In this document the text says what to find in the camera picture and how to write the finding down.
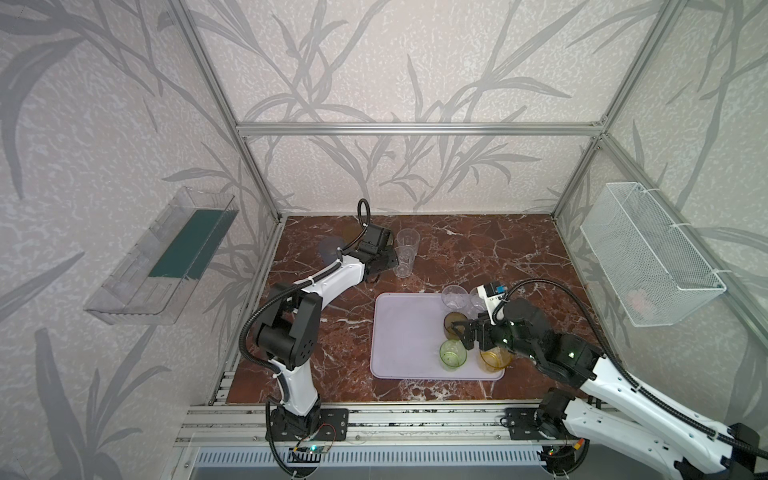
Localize clear plastic wall shelf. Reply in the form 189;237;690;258
84;187;239;326

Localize olive green textured cup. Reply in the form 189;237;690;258
443;312;468;340

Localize grey-blue plastic cup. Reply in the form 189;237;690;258
318;236;345;266

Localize green cup back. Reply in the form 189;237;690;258
439;339;468;370

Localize yellow plastic cup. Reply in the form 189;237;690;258
342;223;363;244

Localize pink object in basket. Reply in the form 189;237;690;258
627;289;655;315

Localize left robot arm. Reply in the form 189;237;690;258
238;222;398;425

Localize amber faceted cup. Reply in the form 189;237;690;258
479;347;514;373

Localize white wire basket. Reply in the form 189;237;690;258
581;182;727;328

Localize small circuit board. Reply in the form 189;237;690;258
290;444;330;463

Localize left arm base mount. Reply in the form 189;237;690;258
268;406;350;441

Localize clear faceted cup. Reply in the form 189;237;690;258
469;287;487;317

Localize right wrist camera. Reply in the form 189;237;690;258
478;281;507;325

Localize lilac plastic tray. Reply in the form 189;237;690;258
370;293;504;381

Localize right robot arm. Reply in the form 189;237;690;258
449;299;767;479

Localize clear cup back row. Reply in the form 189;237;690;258
396;228;421;255

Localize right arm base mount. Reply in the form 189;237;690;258
499;407;560;441

